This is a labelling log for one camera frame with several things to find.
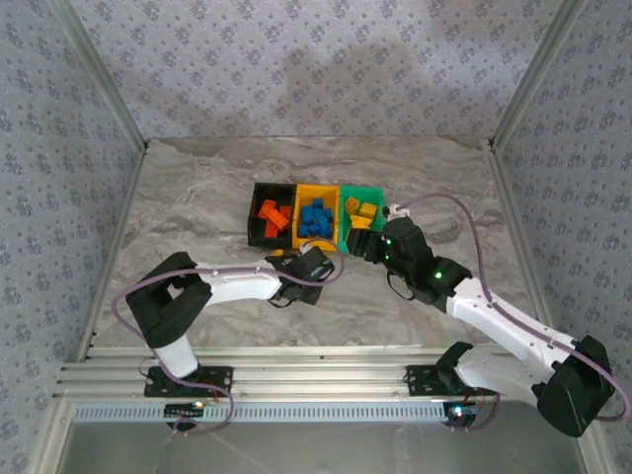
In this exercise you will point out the yellow lego brick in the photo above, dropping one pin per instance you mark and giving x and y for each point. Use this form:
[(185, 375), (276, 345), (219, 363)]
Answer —
[(369, 210), (352, 205)]

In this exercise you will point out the small orange lego brick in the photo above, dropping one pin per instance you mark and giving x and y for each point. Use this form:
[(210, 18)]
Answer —
[(271, 231)]

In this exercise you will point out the blue lego brick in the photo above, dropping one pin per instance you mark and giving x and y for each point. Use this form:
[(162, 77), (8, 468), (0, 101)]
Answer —
[(317, 203), (325, 215), (305, 230), (320, 230), (308, 214)]

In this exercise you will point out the long orange lego brick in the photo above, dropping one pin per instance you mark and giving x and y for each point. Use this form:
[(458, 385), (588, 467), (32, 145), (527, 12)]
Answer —
[(268, 209), (280, 218)]

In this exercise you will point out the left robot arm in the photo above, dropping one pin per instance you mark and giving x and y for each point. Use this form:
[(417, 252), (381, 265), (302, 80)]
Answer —
[(168, 301)]

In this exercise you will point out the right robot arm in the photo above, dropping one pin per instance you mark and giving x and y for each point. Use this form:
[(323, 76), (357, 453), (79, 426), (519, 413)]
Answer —
[(513, 326)]

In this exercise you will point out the green plastic bin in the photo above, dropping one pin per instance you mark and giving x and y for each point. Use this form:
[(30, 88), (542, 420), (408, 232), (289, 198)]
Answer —
[(380, 207)]

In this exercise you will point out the black plastic bin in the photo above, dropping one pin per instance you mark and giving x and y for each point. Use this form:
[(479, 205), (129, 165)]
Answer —
[(257, 237)]

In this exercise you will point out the yellow plastic bin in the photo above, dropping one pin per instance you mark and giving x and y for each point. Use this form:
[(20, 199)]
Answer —
[(302, 241)]

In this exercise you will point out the small black circuit board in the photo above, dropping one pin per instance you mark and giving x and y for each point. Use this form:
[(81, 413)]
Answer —
[(459, 412), (185, 410)]

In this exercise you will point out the aluminium mounting rail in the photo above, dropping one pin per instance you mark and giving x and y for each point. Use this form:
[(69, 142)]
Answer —
[(306, 370)]

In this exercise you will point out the aluminium table side rail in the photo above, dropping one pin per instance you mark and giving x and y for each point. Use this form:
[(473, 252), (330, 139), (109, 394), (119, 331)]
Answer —
[(111, 257), (523, 237)]

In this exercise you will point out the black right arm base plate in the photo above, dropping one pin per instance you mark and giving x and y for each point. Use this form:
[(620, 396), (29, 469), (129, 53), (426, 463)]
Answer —
[(422, 380)]

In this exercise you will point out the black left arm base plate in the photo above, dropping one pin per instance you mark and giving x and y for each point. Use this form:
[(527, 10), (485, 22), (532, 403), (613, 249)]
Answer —
[(217, 380)]

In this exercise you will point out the aluminium frame post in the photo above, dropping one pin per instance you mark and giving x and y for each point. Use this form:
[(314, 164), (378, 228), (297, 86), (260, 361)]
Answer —
[(533, 79), (103, 79)]

